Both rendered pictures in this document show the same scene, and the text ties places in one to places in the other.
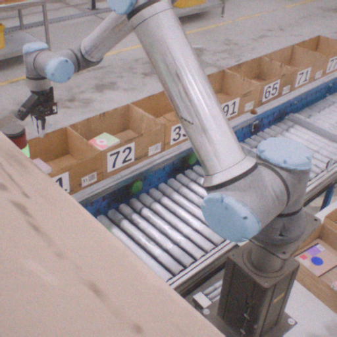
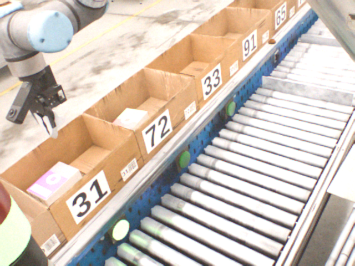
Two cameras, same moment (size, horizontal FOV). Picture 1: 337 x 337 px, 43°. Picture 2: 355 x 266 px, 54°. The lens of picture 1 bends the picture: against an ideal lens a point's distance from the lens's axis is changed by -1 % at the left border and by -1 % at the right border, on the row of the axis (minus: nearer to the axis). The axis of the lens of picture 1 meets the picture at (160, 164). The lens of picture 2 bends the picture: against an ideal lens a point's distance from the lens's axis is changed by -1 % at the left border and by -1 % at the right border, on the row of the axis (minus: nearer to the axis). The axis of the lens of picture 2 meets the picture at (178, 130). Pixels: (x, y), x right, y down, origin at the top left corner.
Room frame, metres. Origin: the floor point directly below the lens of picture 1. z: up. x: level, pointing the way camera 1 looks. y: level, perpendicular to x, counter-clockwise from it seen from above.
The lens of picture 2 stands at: (0.60, 0.18, 1.78)
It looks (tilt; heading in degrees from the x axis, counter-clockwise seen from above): 37 degrees down; 356
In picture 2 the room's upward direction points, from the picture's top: 12 degrees counter-clockwise
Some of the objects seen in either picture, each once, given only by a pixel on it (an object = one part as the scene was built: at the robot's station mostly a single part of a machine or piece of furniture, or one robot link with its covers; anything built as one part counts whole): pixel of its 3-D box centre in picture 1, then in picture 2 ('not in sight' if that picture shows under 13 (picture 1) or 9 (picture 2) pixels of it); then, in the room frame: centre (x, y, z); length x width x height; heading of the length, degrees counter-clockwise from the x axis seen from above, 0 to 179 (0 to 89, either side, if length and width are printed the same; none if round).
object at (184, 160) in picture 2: (137, 187); (185, 159); (1.66, 0.11, 0.81); 0.07 x 0.01 x 0.07; 133
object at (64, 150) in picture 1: (48, 167); (75, 170); (1.58, 0.51, 0.96); 0.39 x 0.29 x 0.17; 133
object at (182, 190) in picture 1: (203, 205); (263, 157); (1.65, -0.22, 0.72); 0.52 x 0.05 x 0.05; 43
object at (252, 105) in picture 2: not in sight; (292, 115); (1.87, -0.46, 0.72); 0.52 x 0.05 x 0.05; 43
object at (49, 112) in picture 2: (41, 119); (46, 113); (1.46, 0.48, 1.29); 0.05 x 0.02 x 0.09; 47
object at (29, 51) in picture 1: (36, 60); (13, 31); (1.50, 0.47, 1.52); 0.10 x 0.09 x 0.12; 47
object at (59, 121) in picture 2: (46, 127); (57, 122); (1.48, 0.47, 1.24); 0.06 x 0.03 x 0.09; 137
